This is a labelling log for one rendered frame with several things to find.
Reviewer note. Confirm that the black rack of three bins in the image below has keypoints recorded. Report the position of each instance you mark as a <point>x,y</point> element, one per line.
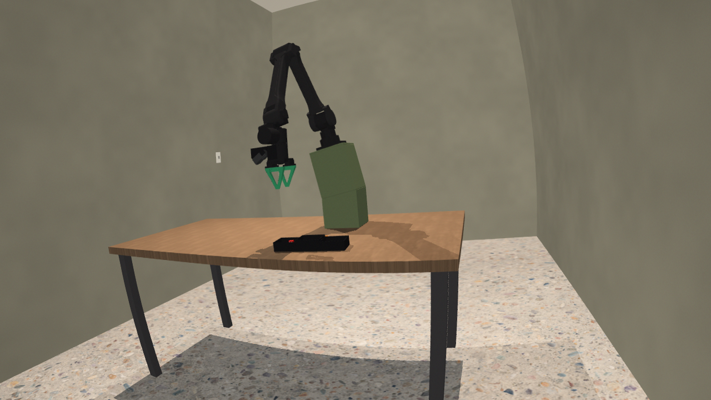
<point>317,242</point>

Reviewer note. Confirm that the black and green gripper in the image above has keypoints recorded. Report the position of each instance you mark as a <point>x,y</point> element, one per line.
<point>282,152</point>

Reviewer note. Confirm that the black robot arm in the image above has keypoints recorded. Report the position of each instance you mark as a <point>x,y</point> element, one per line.
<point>271,132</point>

